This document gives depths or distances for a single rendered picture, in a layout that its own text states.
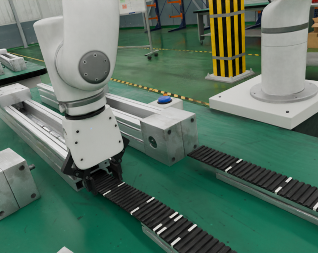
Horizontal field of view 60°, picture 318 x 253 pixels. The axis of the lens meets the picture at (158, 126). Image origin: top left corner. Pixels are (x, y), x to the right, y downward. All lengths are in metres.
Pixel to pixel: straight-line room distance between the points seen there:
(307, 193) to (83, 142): 0.38
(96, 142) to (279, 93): 0.56
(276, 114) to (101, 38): 0.52
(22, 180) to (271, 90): 0.69
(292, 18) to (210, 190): 0.50
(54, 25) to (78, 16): 0.07
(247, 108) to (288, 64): 0.16
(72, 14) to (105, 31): 0.05
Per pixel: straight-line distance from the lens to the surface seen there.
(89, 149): 0.52
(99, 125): 0.52
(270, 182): 0.52
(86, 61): 0.40
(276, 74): 0.86
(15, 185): 0.63
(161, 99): 0.84
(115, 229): 0.51
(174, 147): 0.63
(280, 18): 0.83
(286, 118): 0.77
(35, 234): 0.57
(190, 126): 0.65
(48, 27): 0.47
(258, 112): 0.81
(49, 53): 0.47
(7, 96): 1.12
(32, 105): 1.05
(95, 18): 0.40
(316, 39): 5.55
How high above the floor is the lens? 1.12
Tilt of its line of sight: 24 degrees down
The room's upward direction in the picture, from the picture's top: 9 degrees counter-clockwise
